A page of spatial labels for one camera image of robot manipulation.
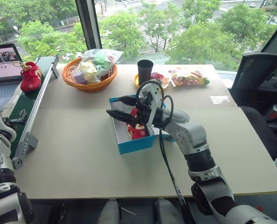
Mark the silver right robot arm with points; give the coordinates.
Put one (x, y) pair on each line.
(192, 133)

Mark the clear bag of red items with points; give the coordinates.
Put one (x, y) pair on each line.
(160, 78)

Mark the red plush toy on conveyor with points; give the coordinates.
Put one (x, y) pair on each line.
(31, 79)

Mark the yellow round lid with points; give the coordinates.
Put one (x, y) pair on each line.
(136, 80)

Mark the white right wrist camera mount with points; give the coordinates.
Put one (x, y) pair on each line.
(153, 114)

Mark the grey open laptop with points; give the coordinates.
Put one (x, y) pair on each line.
(3, 65)

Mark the clear bag of colourful sweets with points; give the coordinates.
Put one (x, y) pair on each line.
(187, 78)

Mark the green conveyor belt aluminium frame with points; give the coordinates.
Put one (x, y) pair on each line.
(24, 102)

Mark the blue cardboard shoebox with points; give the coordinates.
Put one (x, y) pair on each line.
(136, 145)

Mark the black plastic cup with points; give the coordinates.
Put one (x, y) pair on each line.
(145, 72)

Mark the black conveyor clamp bracket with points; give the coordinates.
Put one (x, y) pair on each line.
(22, 116)

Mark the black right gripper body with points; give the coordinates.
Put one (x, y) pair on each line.
(143, 102)

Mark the dark window frame pillar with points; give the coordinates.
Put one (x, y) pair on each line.
(88, 23)

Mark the grey rounded robot leg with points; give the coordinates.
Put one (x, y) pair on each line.
(167, 211)
(109, 211)

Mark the clear bag of colourful blocks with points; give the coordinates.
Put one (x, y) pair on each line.
(92, 67)

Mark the red plush toy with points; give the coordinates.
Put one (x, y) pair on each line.
(138, 134)
(31, 79)

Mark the black mesh office chair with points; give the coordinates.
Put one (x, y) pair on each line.
(252, 70)

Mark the orange wicker basket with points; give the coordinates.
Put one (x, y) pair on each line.
(89, 87)

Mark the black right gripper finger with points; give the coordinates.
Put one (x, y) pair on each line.
(121, 115)
(128, 100)

